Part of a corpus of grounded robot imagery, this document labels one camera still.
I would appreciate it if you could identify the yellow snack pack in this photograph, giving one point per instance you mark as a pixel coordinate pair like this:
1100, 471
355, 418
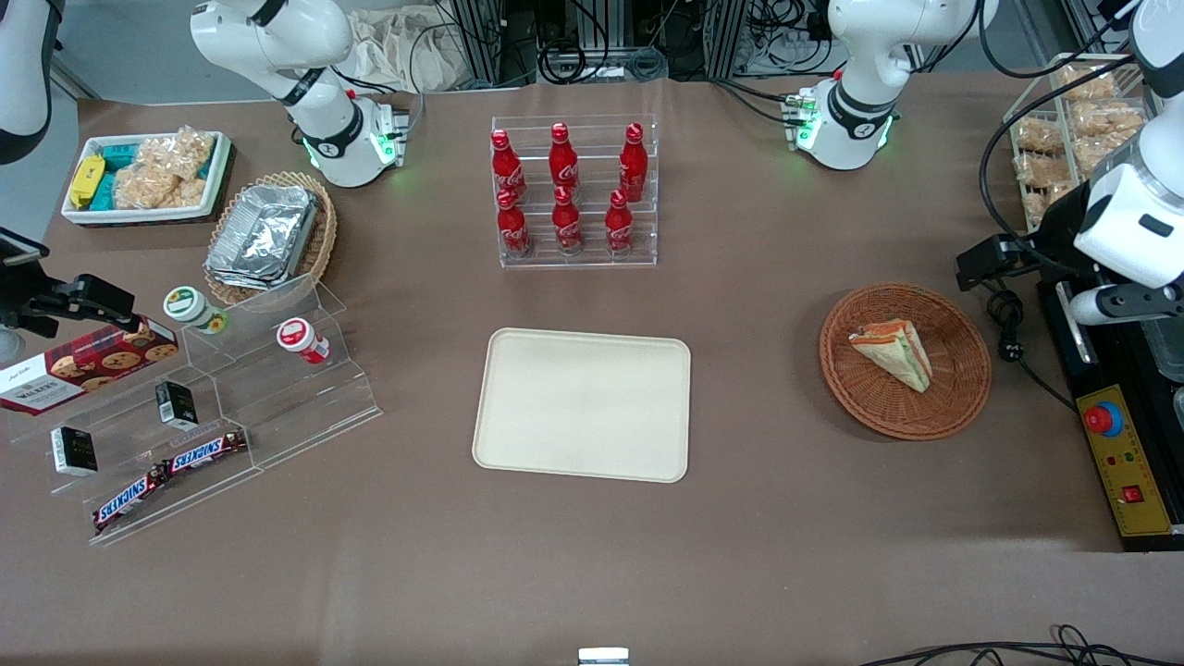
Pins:
87, 181

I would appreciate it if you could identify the clear acrylic step display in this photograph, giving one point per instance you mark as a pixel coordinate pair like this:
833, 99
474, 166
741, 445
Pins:
277, 398

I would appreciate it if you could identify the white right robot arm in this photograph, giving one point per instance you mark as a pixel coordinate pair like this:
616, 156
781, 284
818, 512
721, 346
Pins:
326, 125

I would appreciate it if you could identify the beige cloth bag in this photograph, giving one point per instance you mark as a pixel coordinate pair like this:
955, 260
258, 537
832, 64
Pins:
402, 51

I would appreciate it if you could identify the red lid white cup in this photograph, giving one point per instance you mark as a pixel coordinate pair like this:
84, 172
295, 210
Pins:
300, 339

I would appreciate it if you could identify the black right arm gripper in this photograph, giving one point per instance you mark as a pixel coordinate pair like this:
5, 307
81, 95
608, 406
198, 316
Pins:
23, 298

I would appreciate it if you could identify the clear acrylic bottle rack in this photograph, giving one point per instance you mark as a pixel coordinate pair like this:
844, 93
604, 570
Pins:
592, 261

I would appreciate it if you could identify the triangle sandwich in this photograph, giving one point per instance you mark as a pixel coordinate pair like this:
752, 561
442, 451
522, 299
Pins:
894, 353

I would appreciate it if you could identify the red emergency stop button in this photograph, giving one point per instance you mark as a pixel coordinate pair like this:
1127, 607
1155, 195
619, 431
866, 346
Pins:
1103, 419

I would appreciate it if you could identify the red cookie box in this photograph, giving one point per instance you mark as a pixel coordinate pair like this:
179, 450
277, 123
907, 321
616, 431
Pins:
88, 365

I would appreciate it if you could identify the red cola bottle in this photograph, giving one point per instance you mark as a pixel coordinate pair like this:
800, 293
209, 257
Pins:
618, 224
512, 224
563, 159
507, 168
633, 163
566, 222

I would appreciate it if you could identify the black control box yellow panel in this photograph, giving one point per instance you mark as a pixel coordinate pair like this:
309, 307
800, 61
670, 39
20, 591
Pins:
1124, 462

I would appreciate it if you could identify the oval wicker basket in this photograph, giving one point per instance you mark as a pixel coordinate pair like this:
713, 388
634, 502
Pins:
322, 240

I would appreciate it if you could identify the clear bag brown snacks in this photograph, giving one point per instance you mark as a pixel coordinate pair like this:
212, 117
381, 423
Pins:
1108, 120
1040, 136
1043, 172
1090, 85

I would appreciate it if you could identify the green lid white cup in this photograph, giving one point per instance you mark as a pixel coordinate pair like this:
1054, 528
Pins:
190, 307

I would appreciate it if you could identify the aluminium frame rack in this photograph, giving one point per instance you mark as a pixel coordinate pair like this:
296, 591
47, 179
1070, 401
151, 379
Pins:
601, 37

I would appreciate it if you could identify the white rectangular snack bin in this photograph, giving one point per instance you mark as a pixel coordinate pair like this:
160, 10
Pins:
79, 215

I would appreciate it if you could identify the small black box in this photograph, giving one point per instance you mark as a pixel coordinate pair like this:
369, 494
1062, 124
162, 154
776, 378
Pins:
176, 405
74, 451

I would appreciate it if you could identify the round brown wicker basket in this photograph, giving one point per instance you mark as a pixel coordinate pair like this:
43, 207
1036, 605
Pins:
957, 388

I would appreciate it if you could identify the stacked foil containers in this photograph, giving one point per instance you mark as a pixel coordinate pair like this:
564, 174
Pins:
264, 236

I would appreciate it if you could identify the beige plastic tray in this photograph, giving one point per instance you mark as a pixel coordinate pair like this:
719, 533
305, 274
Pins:
583, 405

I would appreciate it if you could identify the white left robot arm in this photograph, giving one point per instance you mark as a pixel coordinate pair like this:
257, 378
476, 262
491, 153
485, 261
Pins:
856, 102

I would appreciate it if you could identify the clear bag rice crackers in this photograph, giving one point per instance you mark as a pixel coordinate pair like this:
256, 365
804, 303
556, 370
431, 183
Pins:
146, 187
180, 153

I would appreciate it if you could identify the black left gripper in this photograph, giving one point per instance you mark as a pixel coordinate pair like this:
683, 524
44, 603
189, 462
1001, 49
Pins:
1053, 232

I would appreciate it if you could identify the brown snickers bar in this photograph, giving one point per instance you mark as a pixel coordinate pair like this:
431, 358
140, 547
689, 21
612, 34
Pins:
205, 451
128, 499

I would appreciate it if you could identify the teal snack pack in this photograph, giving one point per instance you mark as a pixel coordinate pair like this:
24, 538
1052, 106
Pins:
118, 154
104, 192

